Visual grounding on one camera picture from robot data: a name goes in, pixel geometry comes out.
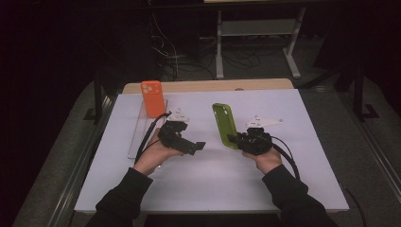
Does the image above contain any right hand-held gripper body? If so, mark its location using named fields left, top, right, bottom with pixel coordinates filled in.
left=235, top=115, right=284, bottom=156

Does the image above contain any right hand-held gripper cable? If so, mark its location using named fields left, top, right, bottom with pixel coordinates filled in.
left=270, top=135, right=301, bottom=182

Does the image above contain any black metal stand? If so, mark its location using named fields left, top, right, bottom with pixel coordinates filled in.
left=83, top=72, right=107, bottom=125
left=352, top=61, right=381, bottom=122

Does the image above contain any green phone case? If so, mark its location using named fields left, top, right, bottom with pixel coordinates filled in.
left=211, top=102, right=240, bottom=150

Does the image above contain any white work board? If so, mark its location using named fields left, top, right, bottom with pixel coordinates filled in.
left=74, top=88, right=350, bottom=213

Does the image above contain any tangle of black cables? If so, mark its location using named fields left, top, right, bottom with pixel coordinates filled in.
left=149, top=12, right=263, bottom=81

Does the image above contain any white metal table frame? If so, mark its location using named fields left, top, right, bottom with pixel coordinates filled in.
left=215, top=7, right=307, bottom=79

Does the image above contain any thin black cable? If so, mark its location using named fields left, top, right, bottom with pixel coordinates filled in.
left=343, top=187, right=370, bottom=227

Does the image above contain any hand-held gripper cable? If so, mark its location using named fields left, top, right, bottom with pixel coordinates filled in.
left=134, top=112, right=173, bottom=165
left=270, top=135, right=301, bottom=182

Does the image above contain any left hand-held gripper cable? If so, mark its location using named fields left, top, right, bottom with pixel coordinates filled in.
left=134, top=112, right=173, bottom=165

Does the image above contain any orange phone case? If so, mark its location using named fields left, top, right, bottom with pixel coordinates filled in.
left=140, top=80, right=166, bottom=119

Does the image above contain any clear plastic rack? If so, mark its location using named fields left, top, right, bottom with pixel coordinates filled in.
left=127, top=98, right=169, bottom=168

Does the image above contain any person's left hand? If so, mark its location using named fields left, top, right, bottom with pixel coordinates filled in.
left=133, top=128, right=184, bottom=177

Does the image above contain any aluminium frame rail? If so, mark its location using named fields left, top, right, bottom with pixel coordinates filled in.
left=46, top=94, right=118, bottom=227
left=339, top=93, right=401, bottom=198

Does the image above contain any person's right hand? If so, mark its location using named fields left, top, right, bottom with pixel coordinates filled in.
left=241, top=147, right=284, bottom=176

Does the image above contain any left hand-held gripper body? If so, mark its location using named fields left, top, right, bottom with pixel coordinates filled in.
left=157, top=108, right=198, bottom=156

